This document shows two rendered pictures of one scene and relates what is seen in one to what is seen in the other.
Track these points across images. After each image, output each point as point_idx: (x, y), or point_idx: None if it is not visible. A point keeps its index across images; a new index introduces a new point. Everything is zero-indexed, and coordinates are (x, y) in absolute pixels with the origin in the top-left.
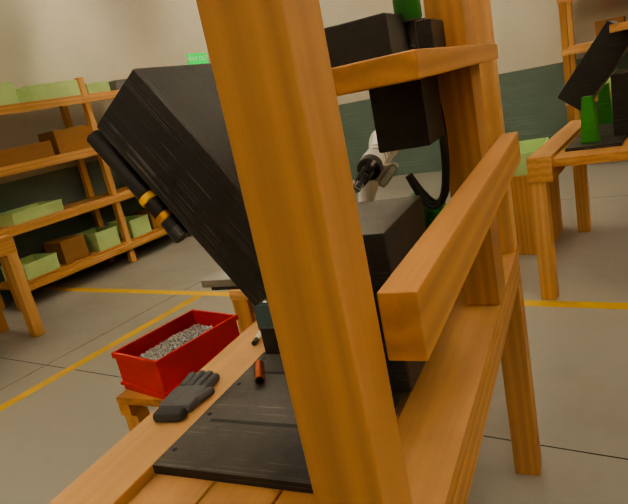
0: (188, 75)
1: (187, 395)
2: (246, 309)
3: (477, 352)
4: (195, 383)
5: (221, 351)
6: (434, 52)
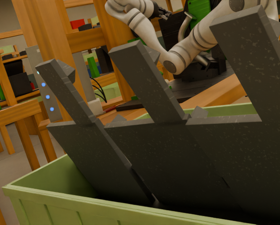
0: None
1: None
2: None
3: (170, 81)
4: None
5: None
6: None
